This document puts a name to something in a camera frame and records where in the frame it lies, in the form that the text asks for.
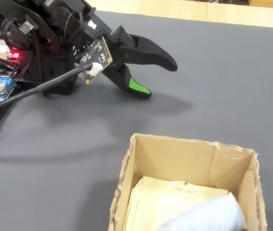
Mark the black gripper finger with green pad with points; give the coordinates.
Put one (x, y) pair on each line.
(124, 79)

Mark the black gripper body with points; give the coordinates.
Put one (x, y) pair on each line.
(117, 38)

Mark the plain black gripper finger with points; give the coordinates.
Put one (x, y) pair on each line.
(150, 54)

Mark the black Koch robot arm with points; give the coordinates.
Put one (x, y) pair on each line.
(49, 36)

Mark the open brown cardboard box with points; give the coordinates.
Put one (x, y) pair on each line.
(174, 158)

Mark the dark grey table mat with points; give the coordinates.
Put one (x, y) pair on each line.
(198, 101)

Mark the circuit board with red LED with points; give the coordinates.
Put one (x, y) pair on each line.
(14, 55)

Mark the pale yellow paper sheets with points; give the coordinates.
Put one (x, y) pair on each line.
(150, 204)

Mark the black camera circuit board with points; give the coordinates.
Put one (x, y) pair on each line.
(97, 55)

